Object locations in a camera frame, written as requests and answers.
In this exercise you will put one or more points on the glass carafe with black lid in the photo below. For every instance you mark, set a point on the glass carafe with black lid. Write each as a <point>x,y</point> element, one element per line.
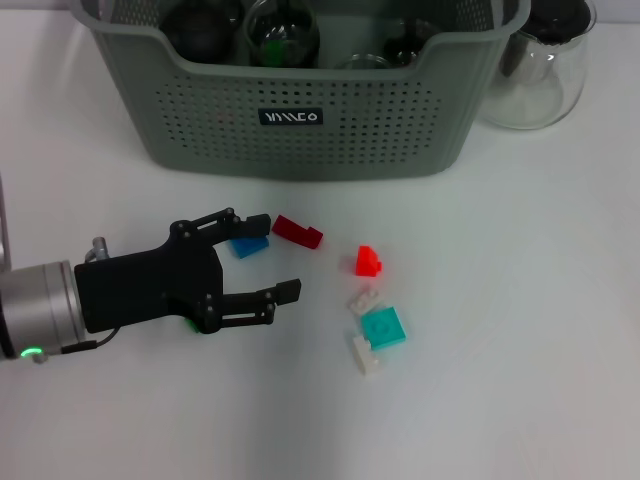
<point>540,85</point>

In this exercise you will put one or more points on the blue square toy brick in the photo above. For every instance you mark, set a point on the blue square toy brick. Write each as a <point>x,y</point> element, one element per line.
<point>249,247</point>

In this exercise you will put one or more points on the glass teacup with black sleeve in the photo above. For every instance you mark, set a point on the glass teacup with black sleeve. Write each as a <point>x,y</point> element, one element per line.
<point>307,60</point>
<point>405,45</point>
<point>365,62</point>
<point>282,25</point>

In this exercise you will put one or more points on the left gripper silver fitting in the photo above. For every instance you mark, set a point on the left gripper silver fitting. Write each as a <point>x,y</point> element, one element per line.
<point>99,247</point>

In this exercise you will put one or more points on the white notched toy brick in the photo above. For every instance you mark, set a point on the white notched toy brick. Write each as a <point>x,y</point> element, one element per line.
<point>364,357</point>

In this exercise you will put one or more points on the grey-green perforated storage bin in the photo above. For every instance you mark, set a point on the grey-green perforated storage bin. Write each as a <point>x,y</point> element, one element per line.
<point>300,150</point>

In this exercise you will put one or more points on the white studded toy brick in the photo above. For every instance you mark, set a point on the white studded toy brick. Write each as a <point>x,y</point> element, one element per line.
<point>365,300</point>

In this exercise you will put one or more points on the black round teapot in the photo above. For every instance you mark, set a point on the black round teapot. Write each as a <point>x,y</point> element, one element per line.
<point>200,35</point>

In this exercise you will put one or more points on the green rectangular toy brick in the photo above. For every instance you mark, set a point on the green rectangular toy brick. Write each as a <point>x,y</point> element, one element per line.
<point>192,326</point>
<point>272,50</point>

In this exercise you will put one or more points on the dark red toy brick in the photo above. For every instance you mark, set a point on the dark red toy brick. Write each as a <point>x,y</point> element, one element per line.
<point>295,231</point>

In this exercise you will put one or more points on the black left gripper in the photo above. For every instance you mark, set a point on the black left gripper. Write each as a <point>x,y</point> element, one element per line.
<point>150,290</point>

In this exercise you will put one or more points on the orange-red sloped toy brick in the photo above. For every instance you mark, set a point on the orange-red sloped toy brick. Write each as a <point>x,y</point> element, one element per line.
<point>367,261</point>

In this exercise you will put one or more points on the teal square toy brick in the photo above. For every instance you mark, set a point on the teal square toy brick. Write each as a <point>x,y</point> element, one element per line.
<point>382,327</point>

